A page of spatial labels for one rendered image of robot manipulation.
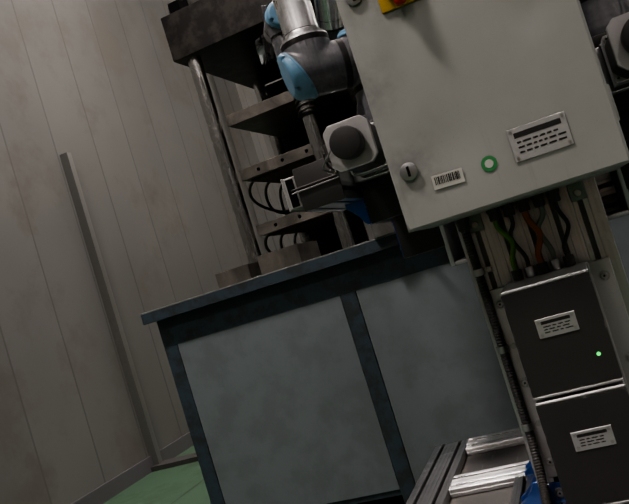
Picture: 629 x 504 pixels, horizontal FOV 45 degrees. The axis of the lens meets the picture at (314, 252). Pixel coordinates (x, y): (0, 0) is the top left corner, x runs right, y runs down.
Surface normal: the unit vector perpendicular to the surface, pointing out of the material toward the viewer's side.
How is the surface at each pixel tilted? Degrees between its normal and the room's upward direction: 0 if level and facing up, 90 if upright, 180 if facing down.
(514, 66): 90
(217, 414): 90
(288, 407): 90
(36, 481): 90
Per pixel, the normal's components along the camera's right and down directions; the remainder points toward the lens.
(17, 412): 0.90, -0.29
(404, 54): -0.32, 0.06
